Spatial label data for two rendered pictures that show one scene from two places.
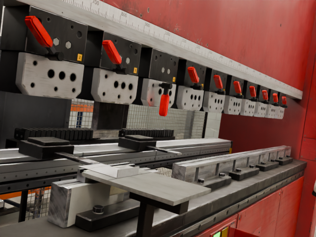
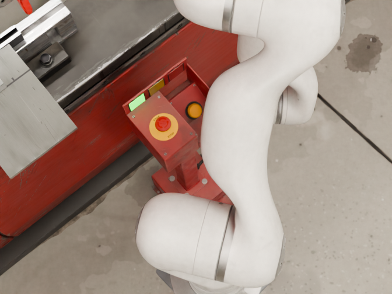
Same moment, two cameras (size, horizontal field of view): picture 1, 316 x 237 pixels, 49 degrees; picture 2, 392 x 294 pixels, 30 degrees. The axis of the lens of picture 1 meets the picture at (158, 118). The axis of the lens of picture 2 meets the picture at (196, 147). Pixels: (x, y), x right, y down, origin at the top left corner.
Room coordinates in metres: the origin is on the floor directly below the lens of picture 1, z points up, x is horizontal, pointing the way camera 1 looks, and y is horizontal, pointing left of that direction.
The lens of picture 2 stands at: (0.44, -0.61, 2.50)
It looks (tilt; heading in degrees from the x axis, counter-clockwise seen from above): 72 degrees down; 24
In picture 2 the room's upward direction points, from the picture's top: 7 degrees counter-clockwise
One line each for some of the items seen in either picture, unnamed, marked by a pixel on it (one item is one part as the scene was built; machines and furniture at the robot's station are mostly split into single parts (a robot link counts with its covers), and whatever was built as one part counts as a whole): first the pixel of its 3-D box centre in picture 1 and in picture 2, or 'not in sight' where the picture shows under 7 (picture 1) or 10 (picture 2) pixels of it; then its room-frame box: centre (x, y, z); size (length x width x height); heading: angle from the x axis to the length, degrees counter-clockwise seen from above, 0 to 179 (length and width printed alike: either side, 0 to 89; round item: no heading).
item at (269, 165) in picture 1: (267, 165); not in sight; (2.06, -0.69, 0.89); 0.30 x 0.05 x 0.03; 147
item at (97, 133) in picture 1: (107, 120); not in sight; (0.92, 0.13, 1.13); 0.10 x 0.02 x 0.10; 147
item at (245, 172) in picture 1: (244, 172); not in sight; (1.73, -0.47, 0.89); 0.30 x 0.05 x 0.03; 147
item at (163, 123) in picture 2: not in sight; (163, 125); (0.96, -0.29, 0.79); 0.04 x 0.04 x 0.04
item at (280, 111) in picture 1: (275, 105); not in sight; (2.24, -0.73, 1.26); 0.15 x 0.09 x 0.17; 147
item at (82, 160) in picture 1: (63, 151); not in sight; (1.01, 0.26, 1.01); 0.26 x 0.12 x 0.05; 57
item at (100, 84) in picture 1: (108, 69); not in sight; (0.90, 0.14, 1.26); 0.15 x 0.09 x 0.17; 147
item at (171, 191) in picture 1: (146, 182); (10, 109); (0.84, 0.01, 1.00); 0.26 x 0.18 x 0.01; 57
